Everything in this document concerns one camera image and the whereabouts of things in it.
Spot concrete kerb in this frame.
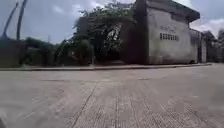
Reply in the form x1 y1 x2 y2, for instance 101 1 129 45
0 62 213 72

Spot grey concrete road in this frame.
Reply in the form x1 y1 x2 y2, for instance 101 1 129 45
0 63 224 128

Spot green tree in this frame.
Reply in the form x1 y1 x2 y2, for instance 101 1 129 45
68 2 137 64

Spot grey concrete building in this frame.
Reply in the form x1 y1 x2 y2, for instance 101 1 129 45
120 0 208 65

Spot green bushes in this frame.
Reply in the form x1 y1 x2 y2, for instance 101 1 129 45
19 37 95 67

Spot leaning pole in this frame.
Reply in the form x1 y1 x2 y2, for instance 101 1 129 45
0 1 20 41
16 0 28 42

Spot dark wall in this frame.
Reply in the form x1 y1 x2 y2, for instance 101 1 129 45
0 39 28 69

